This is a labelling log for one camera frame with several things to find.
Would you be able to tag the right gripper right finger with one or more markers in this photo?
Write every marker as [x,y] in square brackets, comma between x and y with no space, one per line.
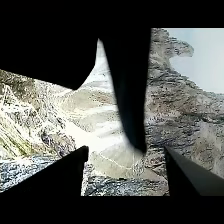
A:
[190,180]

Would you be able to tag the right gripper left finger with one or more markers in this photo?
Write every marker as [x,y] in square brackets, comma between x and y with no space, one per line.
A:
[60,176]

